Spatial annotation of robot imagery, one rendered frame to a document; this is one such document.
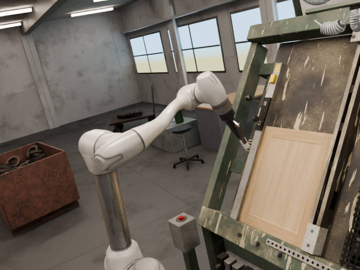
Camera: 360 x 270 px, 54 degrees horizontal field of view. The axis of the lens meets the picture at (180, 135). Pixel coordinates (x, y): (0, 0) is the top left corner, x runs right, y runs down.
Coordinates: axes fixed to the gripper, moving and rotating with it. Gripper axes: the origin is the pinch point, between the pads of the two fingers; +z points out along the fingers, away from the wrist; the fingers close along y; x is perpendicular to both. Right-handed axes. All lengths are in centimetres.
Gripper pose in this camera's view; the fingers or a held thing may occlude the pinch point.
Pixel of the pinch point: (244, 142)
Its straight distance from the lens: 180.6
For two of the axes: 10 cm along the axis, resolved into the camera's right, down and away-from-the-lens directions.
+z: 5.3, 7.7, 3.5
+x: -7.8, 6.0, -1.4
